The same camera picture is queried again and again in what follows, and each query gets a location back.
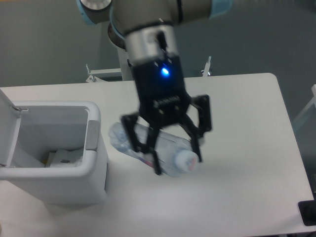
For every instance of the white metal base frame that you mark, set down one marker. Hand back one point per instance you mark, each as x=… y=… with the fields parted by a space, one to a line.
x=117 y=74

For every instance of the white open trash can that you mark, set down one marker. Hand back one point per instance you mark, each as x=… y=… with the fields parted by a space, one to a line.
x=30 y=130

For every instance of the white plastic wrapper bag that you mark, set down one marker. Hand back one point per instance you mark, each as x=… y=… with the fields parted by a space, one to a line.
x=65 y=159

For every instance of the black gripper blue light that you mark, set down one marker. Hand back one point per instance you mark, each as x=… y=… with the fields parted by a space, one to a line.
x=160 y=86

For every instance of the black device at table edge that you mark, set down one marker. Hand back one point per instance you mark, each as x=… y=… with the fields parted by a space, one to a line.
x=308 y=212

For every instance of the white frame at right edge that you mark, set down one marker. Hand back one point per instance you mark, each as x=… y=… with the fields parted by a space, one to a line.
x=306 y=113

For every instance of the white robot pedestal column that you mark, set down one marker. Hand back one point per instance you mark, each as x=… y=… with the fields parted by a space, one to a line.
x=123 y=57

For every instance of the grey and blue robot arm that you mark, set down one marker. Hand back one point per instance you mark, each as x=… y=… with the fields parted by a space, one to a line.
x=146 y=28

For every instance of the crushed clear plastic bottle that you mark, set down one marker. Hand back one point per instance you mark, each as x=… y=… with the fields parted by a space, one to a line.
x=174 y=153

